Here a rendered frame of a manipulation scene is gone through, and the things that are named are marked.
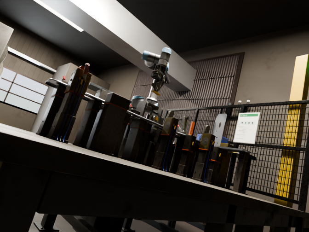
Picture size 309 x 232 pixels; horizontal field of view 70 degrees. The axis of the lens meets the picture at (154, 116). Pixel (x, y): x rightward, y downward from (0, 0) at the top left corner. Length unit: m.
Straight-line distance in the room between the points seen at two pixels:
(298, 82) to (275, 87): 1.83
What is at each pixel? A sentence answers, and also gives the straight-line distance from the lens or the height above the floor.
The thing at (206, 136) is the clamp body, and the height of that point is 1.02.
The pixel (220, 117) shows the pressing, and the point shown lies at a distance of 2.13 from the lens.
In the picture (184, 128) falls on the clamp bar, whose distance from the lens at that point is 2.00.
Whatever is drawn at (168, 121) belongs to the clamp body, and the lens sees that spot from 1.46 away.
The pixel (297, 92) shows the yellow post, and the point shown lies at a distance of 2.26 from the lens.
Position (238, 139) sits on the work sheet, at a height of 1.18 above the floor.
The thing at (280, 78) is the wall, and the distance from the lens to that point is 4.16.
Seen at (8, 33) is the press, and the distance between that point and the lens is 6.20.
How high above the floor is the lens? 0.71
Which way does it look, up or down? 12 degrees up
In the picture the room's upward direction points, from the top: 16 degrees clockwise
